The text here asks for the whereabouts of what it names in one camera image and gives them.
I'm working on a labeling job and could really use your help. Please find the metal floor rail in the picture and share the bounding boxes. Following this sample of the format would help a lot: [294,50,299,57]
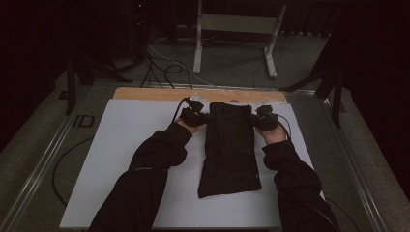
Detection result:
[317,93,388,232]
[0,85,95,232]
[141,81,317,96]

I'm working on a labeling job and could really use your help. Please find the white floor cable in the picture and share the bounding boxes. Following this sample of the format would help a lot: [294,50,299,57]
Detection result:
[147,43,214,86]

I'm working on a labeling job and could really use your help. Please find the white table mat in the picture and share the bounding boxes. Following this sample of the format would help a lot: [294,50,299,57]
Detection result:
[59,99,327,229]

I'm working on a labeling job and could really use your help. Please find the person's right hand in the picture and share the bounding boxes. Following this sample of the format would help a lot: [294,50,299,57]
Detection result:
[255,124,288,146]

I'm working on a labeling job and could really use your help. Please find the left hand-held gripper cable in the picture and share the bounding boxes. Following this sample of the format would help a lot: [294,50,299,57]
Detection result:
[172,96,191,124]

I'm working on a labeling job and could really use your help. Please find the bundle of black floor cables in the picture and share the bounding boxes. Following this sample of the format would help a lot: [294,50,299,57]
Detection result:
[139,42,194,90]

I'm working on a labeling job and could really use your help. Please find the person's left hand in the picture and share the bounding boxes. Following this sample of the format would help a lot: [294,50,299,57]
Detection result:
[175,118,206,135]

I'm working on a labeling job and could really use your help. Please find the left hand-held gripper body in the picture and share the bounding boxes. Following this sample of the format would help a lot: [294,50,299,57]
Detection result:
[178,93,207,128]

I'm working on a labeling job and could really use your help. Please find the right hand-held gripper cable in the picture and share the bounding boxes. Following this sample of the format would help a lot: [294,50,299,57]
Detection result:
[277,114,293,141]

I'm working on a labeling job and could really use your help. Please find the black shorts with blue stripes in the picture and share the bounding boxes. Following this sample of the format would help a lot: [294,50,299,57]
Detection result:
[197,101,263,199]

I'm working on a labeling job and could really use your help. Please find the white metal stand frame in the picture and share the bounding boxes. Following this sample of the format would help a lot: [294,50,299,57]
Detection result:
[192,0,288,80]

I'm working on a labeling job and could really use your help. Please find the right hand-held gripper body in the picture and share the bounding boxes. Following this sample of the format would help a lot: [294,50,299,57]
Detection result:
[255,96,279,132]

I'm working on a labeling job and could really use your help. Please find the hand-held gripper cable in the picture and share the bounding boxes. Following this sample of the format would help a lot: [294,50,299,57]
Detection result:
[172,96,191,124]
[277,114,293,141]

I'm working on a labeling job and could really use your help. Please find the black tripod stand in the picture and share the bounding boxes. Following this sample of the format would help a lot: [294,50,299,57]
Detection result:
[57,47,133,116]
[279,32,348,129]

